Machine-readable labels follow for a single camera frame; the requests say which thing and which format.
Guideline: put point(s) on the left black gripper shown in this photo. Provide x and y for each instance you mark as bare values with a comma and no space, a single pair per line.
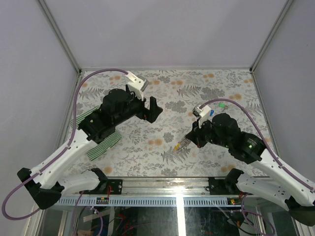
150,115

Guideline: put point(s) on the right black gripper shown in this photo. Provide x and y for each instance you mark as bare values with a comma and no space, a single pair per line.
195,135

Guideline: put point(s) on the yellow key tag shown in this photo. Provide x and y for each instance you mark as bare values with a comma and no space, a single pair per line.
176,147

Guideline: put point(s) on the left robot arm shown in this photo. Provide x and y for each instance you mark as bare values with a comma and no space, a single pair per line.
47,184

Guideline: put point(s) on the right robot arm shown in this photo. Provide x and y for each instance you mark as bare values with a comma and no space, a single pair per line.
293,192

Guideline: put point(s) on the floral table mat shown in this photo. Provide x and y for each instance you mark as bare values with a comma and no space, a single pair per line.
146,149

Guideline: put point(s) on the green striped cloth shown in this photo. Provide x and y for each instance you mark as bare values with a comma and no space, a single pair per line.
106,144

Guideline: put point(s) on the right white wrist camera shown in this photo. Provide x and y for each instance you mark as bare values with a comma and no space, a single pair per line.
202,112

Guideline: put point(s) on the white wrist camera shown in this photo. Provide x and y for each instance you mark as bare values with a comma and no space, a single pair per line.
202,112
137,85

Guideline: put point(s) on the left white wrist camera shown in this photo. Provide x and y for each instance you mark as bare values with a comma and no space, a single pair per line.
137,85

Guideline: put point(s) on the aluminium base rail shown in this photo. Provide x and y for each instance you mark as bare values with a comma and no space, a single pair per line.
161,192

